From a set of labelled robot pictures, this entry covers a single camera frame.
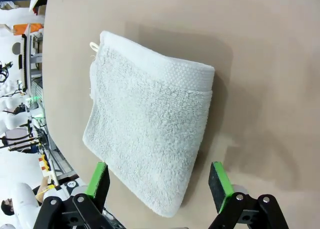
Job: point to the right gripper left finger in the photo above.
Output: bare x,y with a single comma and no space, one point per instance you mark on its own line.
97,181

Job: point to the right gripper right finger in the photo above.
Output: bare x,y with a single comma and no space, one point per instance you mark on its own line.
220,189

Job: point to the white terry towel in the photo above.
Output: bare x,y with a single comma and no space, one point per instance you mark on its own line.
150,126

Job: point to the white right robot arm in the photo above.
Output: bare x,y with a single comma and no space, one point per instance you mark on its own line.
23,201

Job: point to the operator with dark hair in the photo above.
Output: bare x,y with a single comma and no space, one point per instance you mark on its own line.
7,207

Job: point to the aluminium slotted mounting platform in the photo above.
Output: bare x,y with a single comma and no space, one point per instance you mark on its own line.
37,89

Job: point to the orange object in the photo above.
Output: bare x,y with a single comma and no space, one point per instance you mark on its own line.
27,28

